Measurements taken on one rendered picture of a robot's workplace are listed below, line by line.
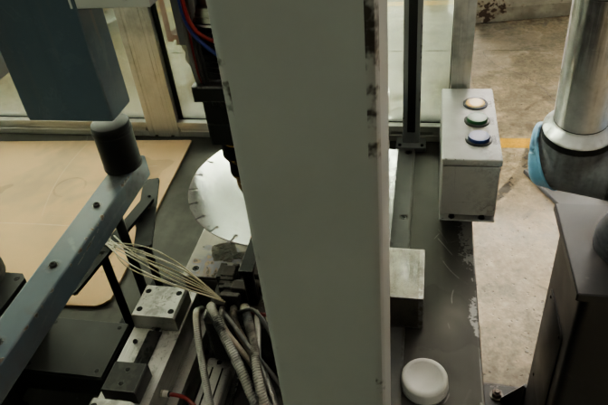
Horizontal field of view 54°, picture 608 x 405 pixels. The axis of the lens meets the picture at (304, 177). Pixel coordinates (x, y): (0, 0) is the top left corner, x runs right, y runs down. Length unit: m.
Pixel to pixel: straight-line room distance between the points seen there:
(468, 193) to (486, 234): 1.16
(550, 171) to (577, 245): 0.18
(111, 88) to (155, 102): 0.86
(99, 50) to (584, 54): 0.67
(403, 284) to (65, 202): 0.82
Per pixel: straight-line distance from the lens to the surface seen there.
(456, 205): 1.21
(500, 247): 2.30
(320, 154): 0.15
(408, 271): 1.02
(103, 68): 0.69
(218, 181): 1.03
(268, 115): 0.15
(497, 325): 2.04
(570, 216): 1.28
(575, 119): 1.04
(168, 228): 1.29
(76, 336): 1.03
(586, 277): 1.16
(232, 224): 0.93
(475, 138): 1.18
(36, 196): 1.52
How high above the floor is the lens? 1.54
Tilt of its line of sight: 36 degrees down
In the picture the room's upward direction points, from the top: 6 degrees counter-clockwise
